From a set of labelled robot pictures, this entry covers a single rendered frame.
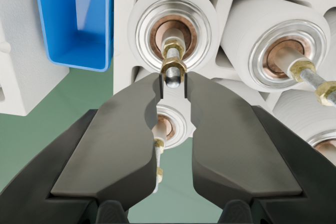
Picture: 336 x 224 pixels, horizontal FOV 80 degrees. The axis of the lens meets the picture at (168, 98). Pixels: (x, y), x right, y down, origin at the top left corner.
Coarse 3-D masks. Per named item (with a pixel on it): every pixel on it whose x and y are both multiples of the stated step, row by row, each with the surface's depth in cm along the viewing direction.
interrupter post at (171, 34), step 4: (172, 28) 19; (176, 28) 20; (164, 32) 20; (168, 32) 18; (172, 32) 18; (176, 32) 18; (180, 32) 19; (164, 36) 18; (168, 36) 17; (172, 36) 17; (176, 36) 17; (180, 36) 18; (164, 40) 17; (168, 40) 17; (180, 40) 17; (184, 44) 18; (160, 48) 18; (184, 48) 18; (184, 52) 18
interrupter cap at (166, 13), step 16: (160, 0) 18; (176, 0) 18; (144, 16) 19; (160, 16) 19; (176, 16) 19; (192, 16) 19; (144, 32) 20; (160, 32) 20; (192, 32) 20; (208, 32) 19; (144, 48) 21; (192, 48) 20; (208, 48) 20; (160, 64) 21; (192, 64) 21
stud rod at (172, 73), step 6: (174, 48) 16; (168, 54) 16; (174, 54) 15; (168, 72) 13; (174, 72) 13; (168, 78) 12; (174, 78) 12; (180, 78) 13; (168, 84) 13; (174, 84) 13
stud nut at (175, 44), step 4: (172, 40) 17; (176, 40) 17; (164, 44) 17; (168, 44) 16; (172, 44) 16; (176, 44) 16; (180, 44) 17; (164, 48) 17; (168, 48) 17; (176, 48) 17; (180, 48) 17; (164, 52) 17; (180, 52) 17; (164, 56) 17; (180, 56) 17
